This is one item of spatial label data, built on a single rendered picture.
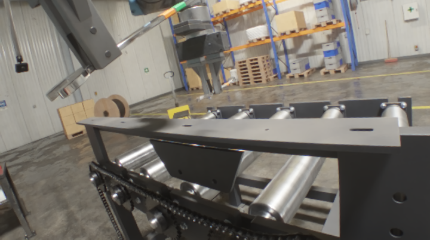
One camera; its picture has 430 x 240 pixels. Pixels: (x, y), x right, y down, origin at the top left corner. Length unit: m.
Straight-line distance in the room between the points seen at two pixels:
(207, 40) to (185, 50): 0.07
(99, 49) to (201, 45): 0.39
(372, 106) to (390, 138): 1.01
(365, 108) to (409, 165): 0.98
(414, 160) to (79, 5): 0.40
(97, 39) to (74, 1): 0.04
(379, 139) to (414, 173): 0.09
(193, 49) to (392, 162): 0.46
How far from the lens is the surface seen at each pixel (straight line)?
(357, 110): 1.32
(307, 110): 1.38
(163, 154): 0.68
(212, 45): 0.55
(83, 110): 8.06
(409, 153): 0.35
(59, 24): 0.23
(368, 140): 0.30
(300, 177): 0.73
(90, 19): 0.21
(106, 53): 0.21
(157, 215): 0.73
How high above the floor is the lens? 1.29
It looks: 9 degrees down
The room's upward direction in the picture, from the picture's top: 14 degrees counter-clockwise
